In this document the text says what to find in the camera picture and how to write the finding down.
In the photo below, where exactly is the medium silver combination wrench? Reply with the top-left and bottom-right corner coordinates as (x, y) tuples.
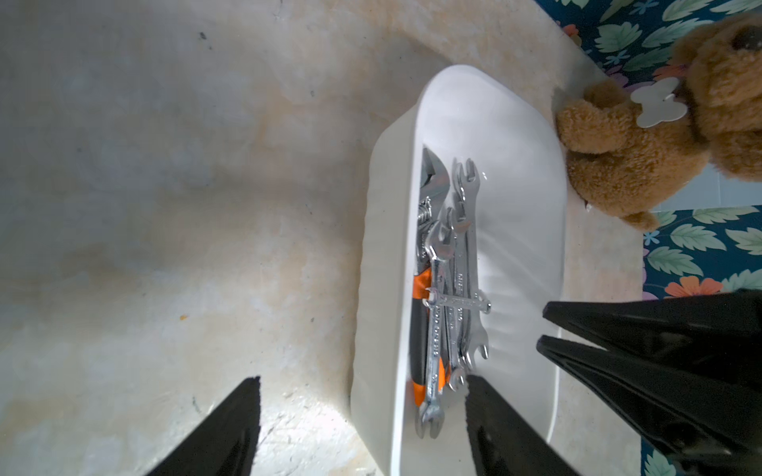
(416, 220), (454, 440)

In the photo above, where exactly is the small silver combination wrench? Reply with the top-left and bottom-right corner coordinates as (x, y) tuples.
(423, 288), (492, 315)

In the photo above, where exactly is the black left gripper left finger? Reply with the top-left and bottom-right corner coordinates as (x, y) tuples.
(150, 377), (261, 476)

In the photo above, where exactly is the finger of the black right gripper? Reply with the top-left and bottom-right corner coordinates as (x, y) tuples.
(537, 336), (761, 470)
(543, 290), (761, 387)

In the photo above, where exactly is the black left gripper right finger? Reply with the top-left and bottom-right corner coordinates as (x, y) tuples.
(466, 375), (577, 476)

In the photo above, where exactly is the brown teddy bear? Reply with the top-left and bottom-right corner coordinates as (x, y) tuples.
(556, 12), (761, 232)

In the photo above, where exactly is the orange-handled adjustable wrench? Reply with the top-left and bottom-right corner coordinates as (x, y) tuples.
(409, 148), (450, 407)

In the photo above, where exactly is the white plastic storage box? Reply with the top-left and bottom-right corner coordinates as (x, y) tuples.
(350, 65), (568, 475)

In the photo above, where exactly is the large silver open-end wrench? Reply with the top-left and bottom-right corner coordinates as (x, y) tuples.
(452, 159), (489, 370)

